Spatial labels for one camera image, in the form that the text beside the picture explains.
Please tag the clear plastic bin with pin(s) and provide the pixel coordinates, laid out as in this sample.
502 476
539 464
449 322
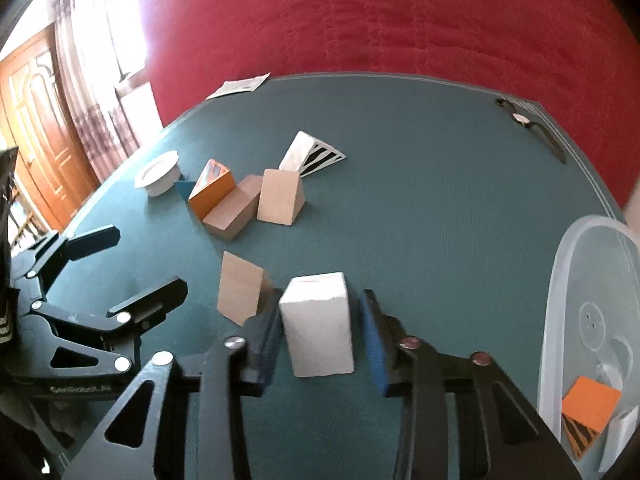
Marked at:
565 310

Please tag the white charger adapter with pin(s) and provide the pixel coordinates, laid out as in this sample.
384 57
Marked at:
620 435

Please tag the blue block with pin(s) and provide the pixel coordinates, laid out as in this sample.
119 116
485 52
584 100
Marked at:
184 189

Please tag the white paper sheet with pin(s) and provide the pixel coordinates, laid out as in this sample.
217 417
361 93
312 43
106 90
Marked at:
237 86

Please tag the wooden wedge block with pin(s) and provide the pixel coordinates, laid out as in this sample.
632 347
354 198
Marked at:
280 195
240 285

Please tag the wooden door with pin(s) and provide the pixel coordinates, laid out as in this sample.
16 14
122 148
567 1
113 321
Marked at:
45 125

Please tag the orange triangular block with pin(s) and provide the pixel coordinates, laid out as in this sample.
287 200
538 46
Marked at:
210 192

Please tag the orange striped rectangular block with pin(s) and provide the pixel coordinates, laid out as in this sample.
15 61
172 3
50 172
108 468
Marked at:
590 402

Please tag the white striped triangular block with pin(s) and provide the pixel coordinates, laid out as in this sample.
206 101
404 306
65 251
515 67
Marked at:
300 152

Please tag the white rectangular block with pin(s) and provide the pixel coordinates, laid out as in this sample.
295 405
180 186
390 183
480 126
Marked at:
317 325

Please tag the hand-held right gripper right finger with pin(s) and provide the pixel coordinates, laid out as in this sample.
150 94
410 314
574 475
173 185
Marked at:
375 345

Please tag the patterned curtain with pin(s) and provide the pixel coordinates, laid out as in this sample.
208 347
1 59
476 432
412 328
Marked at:
95 70

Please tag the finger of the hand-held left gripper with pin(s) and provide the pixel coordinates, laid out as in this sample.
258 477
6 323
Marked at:
150 302
90 240

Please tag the white flanged plastic cap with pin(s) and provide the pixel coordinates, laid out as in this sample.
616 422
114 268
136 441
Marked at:
157 175

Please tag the red quilted blanket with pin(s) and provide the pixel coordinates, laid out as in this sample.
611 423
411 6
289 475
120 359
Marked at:
375 20

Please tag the black wristwatch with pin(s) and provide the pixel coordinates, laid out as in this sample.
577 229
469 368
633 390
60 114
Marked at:
522 120

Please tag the wooden rectangular block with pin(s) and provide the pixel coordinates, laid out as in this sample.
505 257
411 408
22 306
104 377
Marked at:
232 210

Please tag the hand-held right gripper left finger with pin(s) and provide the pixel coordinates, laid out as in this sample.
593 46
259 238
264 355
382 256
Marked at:
267 342

